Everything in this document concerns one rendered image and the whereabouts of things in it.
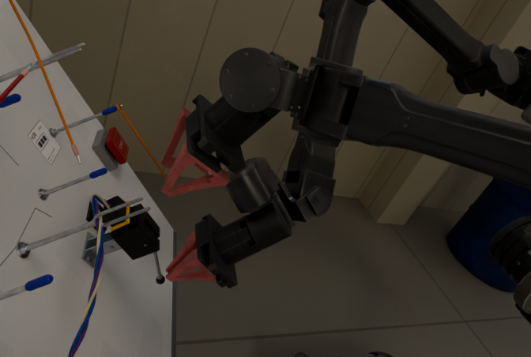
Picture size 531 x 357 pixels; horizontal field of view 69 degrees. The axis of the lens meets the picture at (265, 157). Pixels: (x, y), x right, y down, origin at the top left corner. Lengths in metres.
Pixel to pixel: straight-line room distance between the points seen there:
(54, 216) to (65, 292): 0.10
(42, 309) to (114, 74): 1.83
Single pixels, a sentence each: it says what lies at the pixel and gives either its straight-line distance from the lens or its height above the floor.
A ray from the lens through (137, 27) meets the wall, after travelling 2.14.
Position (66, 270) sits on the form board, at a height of 1.08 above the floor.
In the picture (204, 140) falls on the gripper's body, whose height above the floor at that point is 1.30.
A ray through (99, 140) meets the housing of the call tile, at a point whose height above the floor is 1.11.
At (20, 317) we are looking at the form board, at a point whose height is 1.12.
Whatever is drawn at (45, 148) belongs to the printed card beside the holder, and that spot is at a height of 1.16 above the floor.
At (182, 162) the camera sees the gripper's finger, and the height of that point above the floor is 1.27.
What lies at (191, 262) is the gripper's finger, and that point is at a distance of 0.58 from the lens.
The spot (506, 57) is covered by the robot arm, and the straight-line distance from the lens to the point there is 0.96.
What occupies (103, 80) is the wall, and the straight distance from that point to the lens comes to 2.25.
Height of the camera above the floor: 1.50
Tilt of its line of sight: 28 degrees down
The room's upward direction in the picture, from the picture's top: 25 degrees clockwise
